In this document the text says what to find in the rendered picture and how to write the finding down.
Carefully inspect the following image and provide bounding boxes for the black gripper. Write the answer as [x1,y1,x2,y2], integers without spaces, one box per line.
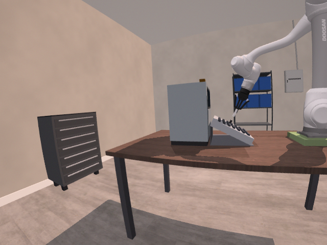
[233,88,250,117]

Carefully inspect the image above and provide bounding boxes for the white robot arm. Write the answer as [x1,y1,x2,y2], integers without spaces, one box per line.
[231,0,327,138]

